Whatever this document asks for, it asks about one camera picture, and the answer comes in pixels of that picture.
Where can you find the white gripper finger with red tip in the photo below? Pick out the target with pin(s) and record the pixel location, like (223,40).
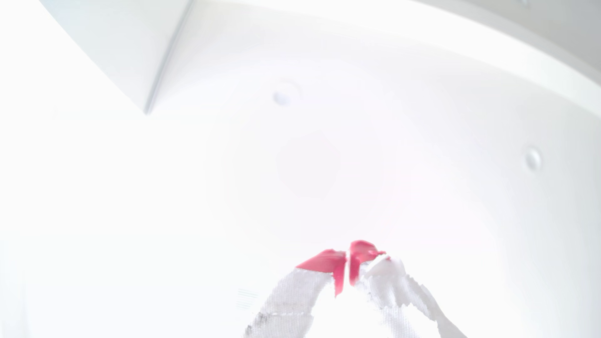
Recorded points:
(394,286)
(300,295)

